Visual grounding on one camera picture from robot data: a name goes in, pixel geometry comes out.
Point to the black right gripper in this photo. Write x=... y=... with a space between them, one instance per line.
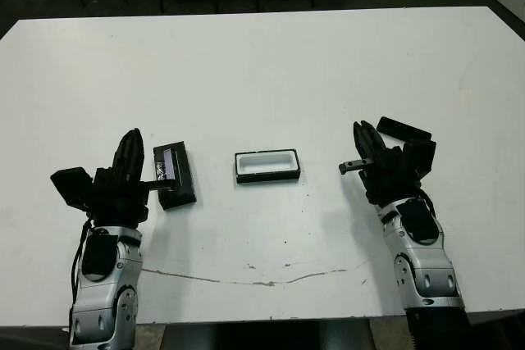
x=389 y=178

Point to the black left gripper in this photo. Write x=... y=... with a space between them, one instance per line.
x=119 y=202

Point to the black box lid with label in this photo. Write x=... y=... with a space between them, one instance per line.
x=182 y=178

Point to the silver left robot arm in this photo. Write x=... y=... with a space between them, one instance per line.
x=106 y=296

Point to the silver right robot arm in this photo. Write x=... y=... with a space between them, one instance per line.
x=426 y=268

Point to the black box white inside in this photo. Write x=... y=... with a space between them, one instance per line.
x=266 y=178

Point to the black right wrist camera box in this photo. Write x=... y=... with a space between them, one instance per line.
x=420 y=157

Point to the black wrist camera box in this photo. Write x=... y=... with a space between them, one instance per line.
x=420 y=157
x=74 y=188

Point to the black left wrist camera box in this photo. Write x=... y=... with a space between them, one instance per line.
x=74 y=188

